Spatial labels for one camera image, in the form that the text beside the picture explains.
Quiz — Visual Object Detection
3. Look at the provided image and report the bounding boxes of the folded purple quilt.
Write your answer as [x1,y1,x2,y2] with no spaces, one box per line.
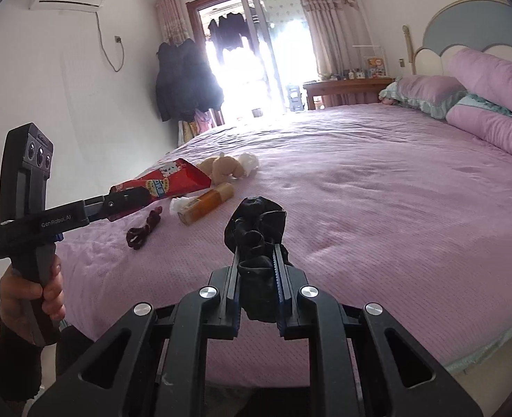
[445,48,512,155]

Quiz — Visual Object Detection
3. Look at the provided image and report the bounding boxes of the left hand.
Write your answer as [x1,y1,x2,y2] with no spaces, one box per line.
[0,255,65,346]

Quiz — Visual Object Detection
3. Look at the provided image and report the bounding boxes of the black left sleeve forearm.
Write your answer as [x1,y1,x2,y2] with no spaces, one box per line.
[0,317,45,413]

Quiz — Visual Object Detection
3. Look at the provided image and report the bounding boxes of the red snack packet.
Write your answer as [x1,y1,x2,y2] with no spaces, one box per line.
[110,158,212,202]

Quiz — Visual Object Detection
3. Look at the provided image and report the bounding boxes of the white tissue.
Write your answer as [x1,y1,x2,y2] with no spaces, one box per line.
[237,153,260,177]

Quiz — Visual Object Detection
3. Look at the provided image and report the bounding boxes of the purple pillow with frill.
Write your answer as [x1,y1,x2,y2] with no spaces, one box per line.
[379,75,467,121]

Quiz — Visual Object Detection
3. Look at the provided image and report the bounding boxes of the wooden desk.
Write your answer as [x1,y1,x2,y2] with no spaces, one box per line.
[303,77,394,110]

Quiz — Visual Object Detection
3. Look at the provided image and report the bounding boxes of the pink patterned curtain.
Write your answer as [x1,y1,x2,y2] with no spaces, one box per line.
[292,0,377,79]

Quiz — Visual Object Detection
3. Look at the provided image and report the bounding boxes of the dark coats on rack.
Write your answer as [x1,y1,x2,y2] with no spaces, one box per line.
[155,39,224,122]

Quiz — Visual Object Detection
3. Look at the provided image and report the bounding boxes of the tan teddy bear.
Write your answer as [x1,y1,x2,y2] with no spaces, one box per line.
[196,154,245,186]

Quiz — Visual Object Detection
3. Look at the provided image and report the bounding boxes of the black bag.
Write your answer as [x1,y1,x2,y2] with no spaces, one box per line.
[224,197,289,323]

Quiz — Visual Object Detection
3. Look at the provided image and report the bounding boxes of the purple bed sheet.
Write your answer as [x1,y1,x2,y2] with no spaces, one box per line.
[57,105,512,372]

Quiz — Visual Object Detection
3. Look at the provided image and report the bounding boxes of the blue white headboard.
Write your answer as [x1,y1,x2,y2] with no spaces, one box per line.
[403,0,512,75]

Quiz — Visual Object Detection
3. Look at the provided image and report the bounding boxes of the orange drink bottle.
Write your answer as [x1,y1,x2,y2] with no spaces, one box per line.
[178,183,234,226]

